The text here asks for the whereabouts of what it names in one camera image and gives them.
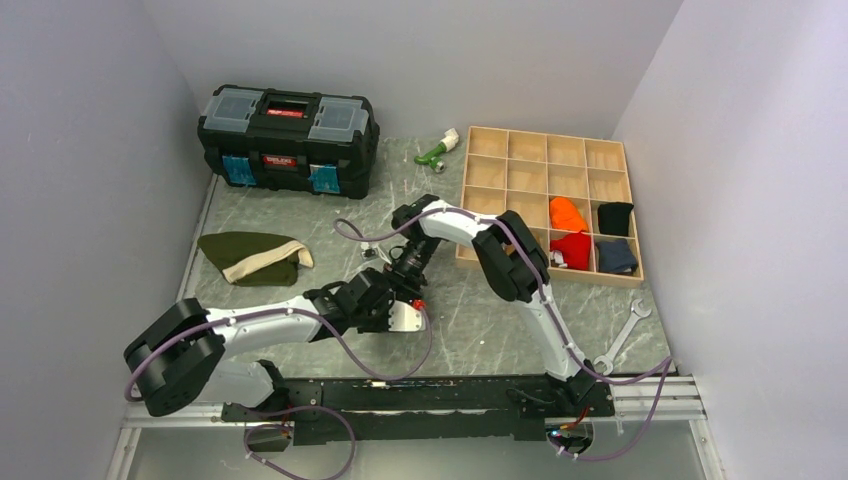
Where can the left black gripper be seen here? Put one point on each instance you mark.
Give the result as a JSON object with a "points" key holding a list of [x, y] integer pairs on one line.
{"points": [[386, 299]]}

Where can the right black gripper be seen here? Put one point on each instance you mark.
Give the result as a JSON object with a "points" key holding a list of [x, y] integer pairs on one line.
{"points": [[404, 281]]}

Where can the wooden compartment tray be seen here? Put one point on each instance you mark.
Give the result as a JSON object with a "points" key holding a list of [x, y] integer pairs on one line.
{"points": [[522, 171]]}

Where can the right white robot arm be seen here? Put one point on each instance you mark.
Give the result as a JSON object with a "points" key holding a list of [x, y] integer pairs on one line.
{"points": [[516, 269]]}

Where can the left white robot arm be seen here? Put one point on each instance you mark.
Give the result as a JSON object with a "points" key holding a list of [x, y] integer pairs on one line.
{"points": [[189, 352]]}

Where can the olive green underwear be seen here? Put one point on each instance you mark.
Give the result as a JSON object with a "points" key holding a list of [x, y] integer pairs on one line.
{"points": [[253, 259]]}

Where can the red rolled underwear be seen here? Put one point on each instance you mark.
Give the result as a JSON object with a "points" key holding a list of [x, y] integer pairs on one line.
{"points": [[572, 251]]}

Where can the orange rolled underwear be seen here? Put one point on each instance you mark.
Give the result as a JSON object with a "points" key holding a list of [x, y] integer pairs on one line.
{"points": [[564, 215]]}

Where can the navy blue rolled underwear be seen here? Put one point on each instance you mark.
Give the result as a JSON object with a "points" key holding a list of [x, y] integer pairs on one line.
{"points": [[616, 257]]}

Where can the black rolled underwear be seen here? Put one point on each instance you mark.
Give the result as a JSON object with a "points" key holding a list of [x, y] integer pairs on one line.
{"points": [[614, 218]]}

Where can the green and white pipe fitting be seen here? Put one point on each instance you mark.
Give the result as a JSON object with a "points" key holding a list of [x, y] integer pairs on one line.
{"points": [[433, 158]]}

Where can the black plastic toolbox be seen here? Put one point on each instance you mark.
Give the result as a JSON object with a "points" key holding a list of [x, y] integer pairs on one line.
{"points": [[284, 140]]}

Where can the silver wrench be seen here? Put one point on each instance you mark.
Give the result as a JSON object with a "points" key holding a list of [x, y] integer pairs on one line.
{"points": [[605, 363]]}

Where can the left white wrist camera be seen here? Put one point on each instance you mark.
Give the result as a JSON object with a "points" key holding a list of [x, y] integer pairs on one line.
{"points": [[407, 317]]}

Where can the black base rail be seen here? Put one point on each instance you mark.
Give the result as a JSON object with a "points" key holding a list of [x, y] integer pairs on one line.
{"points": [[520, 407]]}

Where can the aluminium frame rail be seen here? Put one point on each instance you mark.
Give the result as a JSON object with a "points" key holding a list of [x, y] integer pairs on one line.
{"points": [[136, 419]]}

